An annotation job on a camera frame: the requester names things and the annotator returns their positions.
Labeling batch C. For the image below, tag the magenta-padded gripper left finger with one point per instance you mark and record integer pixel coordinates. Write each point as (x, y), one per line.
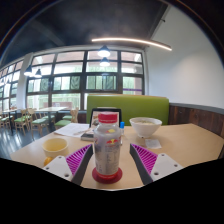
(58, 166)

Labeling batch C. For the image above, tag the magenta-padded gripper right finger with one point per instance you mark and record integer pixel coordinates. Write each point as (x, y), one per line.
(163, 165)

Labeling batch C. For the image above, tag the red-capped clear drink bottle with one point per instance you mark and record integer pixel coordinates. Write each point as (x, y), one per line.
(107, 150)

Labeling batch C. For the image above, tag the small white paper napkin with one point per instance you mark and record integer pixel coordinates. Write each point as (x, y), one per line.
(153, 143)

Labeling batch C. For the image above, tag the white paper sheet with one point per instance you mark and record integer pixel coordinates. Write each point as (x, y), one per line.
(71, 129)

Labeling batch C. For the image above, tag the white ceramic bowl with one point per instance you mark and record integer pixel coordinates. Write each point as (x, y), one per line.
(145, 128)

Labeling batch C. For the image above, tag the flat round red coaster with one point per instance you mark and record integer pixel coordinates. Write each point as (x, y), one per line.
(98, 179)

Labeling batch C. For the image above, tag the dark notebook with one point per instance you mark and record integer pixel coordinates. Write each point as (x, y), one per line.
(87, 135)

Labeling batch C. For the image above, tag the small blue-capped bottle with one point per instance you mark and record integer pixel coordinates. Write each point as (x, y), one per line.
(122, 128)

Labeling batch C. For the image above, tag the wooden dining table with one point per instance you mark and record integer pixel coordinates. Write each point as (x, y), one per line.
(50, 109)
(10, 111)

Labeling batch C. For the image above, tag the group of green-seated wooden chairs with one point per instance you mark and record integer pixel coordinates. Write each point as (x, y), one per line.
(21, 120)

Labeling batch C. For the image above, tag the green upholstered bench seat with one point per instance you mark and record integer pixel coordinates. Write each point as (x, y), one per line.
(143, 106)

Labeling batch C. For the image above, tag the black-framed tablet display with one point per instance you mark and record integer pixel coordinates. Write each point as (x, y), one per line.
(95, 115)

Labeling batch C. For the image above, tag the group of black pendant lamps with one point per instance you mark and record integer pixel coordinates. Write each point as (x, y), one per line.
(104, 52)

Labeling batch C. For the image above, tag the long curved ceiling light bar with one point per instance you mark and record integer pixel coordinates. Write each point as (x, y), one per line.
(136, 40)

